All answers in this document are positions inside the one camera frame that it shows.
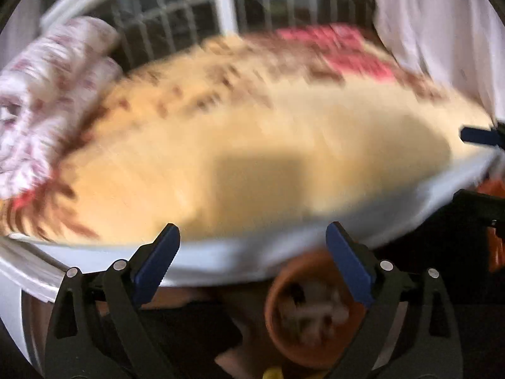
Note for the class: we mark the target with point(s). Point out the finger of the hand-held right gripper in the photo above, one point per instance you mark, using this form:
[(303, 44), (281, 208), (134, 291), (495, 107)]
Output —
[(479, 209), (483, 136)]

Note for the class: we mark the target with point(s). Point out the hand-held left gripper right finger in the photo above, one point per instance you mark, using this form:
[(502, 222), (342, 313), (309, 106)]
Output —
[(349, 262)]

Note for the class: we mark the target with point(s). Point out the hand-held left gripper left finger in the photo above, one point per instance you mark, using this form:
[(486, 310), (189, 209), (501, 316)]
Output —
[(158, 262)]

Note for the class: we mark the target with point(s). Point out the orange plastic bin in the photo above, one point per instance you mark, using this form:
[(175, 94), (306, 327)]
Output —
[(284, 347)]

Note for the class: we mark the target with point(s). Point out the orange plastic object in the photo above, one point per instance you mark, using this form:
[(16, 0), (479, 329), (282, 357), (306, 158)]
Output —
[(498, 248)]

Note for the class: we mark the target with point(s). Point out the white crumpled paper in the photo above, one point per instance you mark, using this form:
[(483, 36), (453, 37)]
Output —
[(315, 312)]

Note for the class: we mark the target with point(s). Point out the white curtain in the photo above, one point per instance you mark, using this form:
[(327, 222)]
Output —
[(434, 27)]

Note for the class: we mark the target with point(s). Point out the small yellow object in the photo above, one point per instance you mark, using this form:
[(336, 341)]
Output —
[(273, 374)]

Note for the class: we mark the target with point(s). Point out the floral printed blanket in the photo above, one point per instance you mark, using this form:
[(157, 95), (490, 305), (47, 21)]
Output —
[(236, 126)]

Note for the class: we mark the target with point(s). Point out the floral pillow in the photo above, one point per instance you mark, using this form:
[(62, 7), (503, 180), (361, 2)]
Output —
[(83, 35), (43, 118)]

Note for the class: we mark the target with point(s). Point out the metal bed railing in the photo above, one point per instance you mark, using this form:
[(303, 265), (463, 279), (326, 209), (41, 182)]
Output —
[(158, 12)]

